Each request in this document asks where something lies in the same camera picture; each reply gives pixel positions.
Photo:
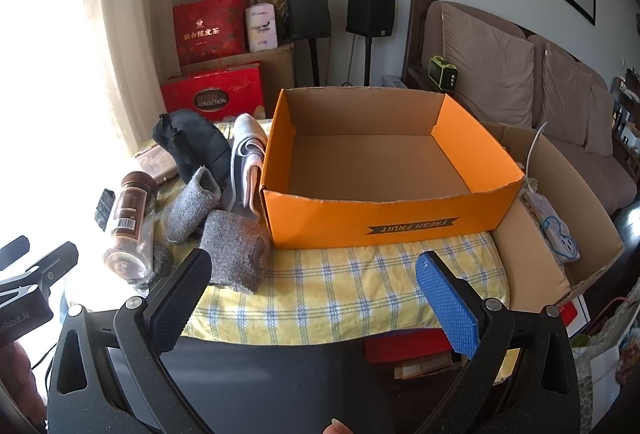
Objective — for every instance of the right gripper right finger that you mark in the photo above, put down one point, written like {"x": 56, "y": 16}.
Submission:
{"x": 479, "y": 329}

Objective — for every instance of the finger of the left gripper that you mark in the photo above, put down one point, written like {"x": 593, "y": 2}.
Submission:
{"x": 13, "y": 251}
{"x": 47, "y": 271}

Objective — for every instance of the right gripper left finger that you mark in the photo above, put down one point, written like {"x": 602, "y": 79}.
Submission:
{"x": 151, "y": 328}

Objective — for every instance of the grey knitted sock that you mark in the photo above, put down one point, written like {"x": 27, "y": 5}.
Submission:
{"x": 200, "y": 196}
{"x": 238, "y": 249}

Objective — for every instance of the person's right hand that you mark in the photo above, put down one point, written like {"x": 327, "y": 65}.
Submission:
{"x": 337, "y": 427}

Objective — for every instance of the brown lidded glass jar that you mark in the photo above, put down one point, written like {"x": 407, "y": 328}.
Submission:
{"x": 130, "y": 229}

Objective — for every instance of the small black object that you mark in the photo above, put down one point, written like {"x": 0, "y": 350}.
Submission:
{"x": 104, "y": 208}

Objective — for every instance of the white power strip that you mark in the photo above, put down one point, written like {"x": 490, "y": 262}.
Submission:
{"x": 556, "y": 232}

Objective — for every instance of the brown open cardboard box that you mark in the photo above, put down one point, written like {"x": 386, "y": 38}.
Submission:
{"x": 535, "y": 277}

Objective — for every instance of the yellow checkered tablecloth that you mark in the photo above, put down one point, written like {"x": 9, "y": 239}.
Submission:
{"x": 312, "y": 297}

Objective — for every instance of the black cloth bag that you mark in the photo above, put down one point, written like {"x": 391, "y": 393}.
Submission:
{"x": 193, "y": 142}

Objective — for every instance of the orange cardboard fruit box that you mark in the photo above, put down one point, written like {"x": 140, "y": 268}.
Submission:
{"x": 356, "y": 166}

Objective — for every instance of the red Ferrero gift bag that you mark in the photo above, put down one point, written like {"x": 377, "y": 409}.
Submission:
{"x": 218, "y": 95}

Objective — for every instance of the green portable radio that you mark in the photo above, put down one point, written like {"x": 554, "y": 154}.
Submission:
{"x": 443, "y": 74}

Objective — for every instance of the middle beige cushion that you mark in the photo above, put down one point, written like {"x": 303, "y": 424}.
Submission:
{"x": 565, "y": 97}

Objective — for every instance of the large beige cushion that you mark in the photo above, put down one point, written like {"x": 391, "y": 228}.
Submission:
{"x": 496, "y": 69}

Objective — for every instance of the brown sofa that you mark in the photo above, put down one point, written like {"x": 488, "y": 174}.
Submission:
{"x": 595, "y": 160}

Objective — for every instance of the large brown carton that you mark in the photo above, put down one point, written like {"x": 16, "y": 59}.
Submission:
{"x": 276, "y": 68}

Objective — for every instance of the red tea gift bag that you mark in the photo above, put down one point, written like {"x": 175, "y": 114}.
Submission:
{"x": 210, "y": 29}

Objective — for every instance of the white pink tissue pack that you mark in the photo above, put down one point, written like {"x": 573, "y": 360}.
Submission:
{"x": 261, "y": 27}

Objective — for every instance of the right black speaker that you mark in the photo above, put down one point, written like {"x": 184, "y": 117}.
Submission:
{"x": 370, "y": 19}

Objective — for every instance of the black speaker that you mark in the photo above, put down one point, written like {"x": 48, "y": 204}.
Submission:
{"x": 310, "y": 20}
{"x": 370, "y": 19}

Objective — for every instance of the left black speaker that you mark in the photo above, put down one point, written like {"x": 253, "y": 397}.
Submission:
{"x": 310, "y": 20}

